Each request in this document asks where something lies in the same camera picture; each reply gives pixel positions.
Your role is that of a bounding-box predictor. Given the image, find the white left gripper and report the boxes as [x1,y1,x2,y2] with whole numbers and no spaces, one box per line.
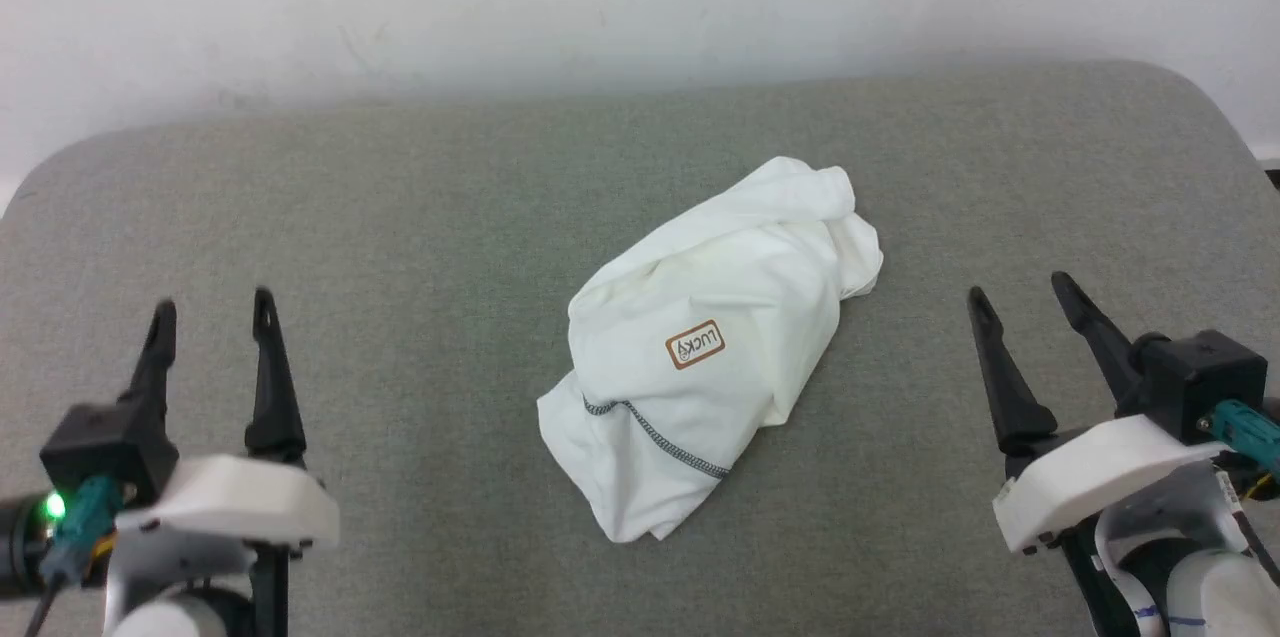
[117,288,342,551]

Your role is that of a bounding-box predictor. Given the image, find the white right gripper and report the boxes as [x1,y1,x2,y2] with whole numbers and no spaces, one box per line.
[966,271,1228,556]

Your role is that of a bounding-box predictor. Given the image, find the white shirt with grey stitching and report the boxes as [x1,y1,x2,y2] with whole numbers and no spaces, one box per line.
[536,156,885,545]

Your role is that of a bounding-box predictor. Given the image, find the left teal plug black cable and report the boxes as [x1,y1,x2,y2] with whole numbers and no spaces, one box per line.
[20,475,125,637]

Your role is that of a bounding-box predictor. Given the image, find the teal plug black cable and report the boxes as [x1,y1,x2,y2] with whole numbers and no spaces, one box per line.
[20,475,125,637]
[1203,399,1280,476]

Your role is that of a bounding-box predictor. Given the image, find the right teal plug black cable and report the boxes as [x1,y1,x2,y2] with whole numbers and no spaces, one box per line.
[1203,399,1280,476]

